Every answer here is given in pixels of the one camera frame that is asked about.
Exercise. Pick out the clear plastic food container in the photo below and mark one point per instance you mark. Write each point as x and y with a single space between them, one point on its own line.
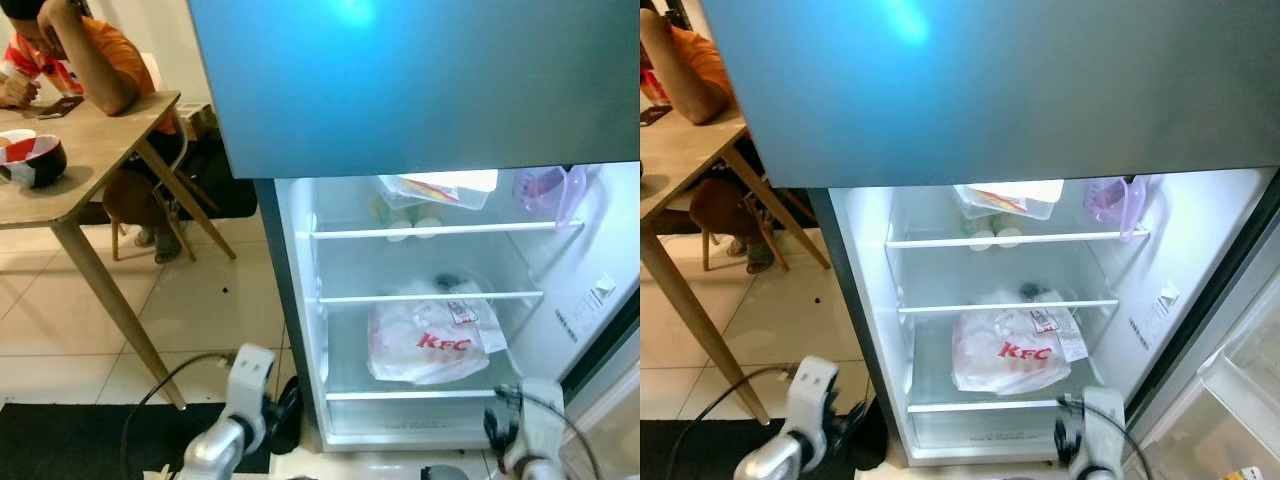
440 190
1010 200

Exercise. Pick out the person in orange jersey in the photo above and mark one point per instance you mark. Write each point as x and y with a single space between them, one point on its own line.
110 50
710 60

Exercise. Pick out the black smartphone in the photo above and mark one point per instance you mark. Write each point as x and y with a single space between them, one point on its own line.
55 107
655 114

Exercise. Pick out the light wooden dining table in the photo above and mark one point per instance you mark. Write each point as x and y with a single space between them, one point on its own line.
90 150
690 160

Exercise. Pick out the grey freezer door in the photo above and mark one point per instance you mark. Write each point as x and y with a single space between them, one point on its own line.
420 90
1000 90

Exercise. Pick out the grey fridge cabinet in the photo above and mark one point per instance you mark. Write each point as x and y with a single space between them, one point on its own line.
1180 280
560 260

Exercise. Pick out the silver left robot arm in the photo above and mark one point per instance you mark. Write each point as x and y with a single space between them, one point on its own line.
775 465
215 455

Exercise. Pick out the purple plastic measuring jug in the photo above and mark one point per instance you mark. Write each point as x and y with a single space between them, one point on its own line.
545 195
1110 205

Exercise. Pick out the white egg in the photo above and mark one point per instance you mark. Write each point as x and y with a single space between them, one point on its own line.
399 232
981 240
428 229
1009 237

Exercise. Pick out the white KFC plastic bag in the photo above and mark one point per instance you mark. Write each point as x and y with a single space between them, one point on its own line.
430 345
1010 355

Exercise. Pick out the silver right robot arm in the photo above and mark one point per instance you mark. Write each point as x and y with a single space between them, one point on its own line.
530 470
1095 473

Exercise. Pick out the black foam wall padding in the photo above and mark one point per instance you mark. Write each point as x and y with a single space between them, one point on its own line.
785 205
225 180

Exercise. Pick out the red paper KFC bowl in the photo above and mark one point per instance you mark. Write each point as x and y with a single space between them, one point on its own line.
40 165

